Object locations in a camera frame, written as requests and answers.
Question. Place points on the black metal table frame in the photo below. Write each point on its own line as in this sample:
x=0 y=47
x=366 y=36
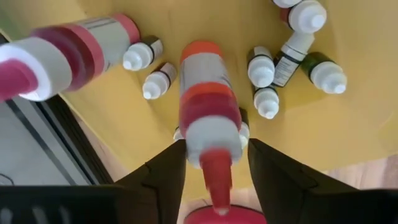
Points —
x=62 y=140

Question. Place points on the yellow plastic tray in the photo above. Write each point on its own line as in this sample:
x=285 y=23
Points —
x=326 y=133

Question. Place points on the small brown dropper bottle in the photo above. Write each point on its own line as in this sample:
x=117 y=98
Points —
x=261 y=68

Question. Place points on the small green dropper bottle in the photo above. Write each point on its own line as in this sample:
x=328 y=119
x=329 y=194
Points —
x=328 y=76

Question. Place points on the red desk lamp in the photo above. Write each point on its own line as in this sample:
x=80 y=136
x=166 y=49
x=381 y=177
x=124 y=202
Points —
x=242 y=216

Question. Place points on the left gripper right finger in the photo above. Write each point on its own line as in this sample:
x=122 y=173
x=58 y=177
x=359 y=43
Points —
x=311 y=205

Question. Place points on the large pink cap bottle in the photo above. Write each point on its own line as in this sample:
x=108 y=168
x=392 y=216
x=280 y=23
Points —
x=62 y=59

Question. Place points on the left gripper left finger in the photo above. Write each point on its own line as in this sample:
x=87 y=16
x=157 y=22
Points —
x=93 y=205

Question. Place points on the large red cap bottle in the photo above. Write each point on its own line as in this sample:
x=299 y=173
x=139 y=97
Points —
x=208 y=109

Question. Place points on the small teal dropper bottle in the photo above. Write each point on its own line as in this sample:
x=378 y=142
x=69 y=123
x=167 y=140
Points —
x=292 y=59

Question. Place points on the small orange label dropper bottle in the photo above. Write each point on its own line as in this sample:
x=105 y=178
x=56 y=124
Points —
x=157 y=84

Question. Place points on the small black dropper bottle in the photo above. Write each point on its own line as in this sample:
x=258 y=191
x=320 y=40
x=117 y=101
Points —
x=245 y=129

